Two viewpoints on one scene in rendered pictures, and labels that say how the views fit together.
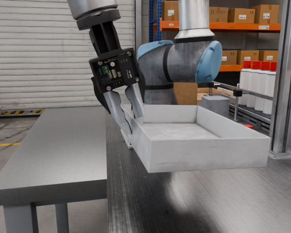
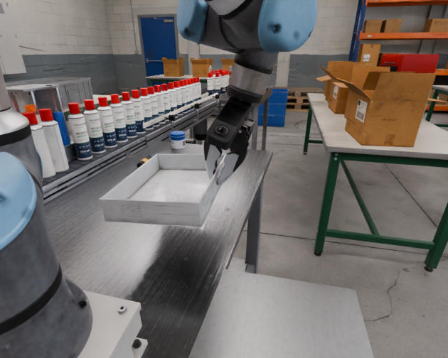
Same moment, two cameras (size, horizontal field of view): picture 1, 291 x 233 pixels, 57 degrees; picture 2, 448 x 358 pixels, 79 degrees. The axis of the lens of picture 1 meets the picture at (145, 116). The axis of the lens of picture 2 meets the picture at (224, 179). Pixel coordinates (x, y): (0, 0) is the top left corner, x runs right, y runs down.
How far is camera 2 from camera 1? 1.03 m
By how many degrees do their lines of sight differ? 135
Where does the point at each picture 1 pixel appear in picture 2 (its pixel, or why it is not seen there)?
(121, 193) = (221, 244)
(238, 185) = (126, 226)
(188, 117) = (115, 212)
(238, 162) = (176, 167)
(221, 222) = not seen: hidden behind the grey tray
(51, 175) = (288, 297)
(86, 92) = not seen: outside the picture
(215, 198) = not seen: hidden behind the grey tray
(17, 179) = (328, 301)
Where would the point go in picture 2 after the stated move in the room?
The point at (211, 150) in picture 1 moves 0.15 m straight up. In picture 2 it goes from (192, 160) to (189, 104)
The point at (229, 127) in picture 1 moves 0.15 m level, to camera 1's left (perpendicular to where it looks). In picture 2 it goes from (140, 174) to (193, 186)
